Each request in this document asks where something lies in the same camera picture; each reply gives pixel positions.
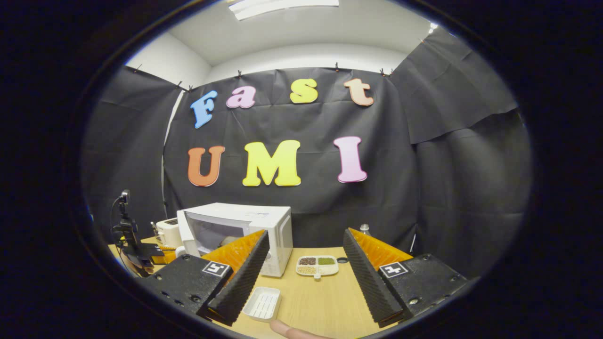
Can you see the white divided grain plate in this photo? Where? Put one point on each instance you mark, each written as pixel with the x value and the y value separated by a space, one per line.
pixel 316 266

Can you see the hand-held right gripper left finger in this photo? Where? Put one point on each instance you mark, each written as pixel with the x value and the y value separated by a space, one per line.
pixel 242 282

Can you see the white microwave oven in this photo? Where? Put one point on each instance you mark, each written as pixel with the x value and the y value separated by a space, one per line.
pixel 280 235

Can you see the small metal utensil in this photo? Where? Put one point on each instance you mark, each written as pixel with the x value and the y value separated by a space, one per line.
pixel 154 228

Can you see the green drink bottle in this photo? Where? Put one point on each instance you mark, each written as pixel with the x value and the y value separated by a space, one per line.
pixel 364 229

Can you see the white rectangular dish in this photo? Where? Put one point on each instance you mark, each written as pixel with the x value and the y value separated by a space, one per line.
pixel 261 305

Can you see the white toaster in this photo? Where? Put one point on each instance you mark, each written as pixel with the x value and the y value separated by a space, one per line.
pixel 168 233

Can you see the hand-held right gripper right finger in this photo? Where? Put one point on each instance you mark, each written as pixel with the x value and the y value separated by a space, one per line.
pixel 367 282

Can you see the row of backdrop clips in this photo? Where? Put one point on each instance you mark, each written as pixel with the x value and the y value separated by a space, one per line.
pixel 336 67

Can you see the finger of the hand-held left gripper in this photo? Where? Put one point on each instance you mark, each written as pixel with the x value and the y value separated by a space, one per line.
pixel 168 247
pixel 151 250

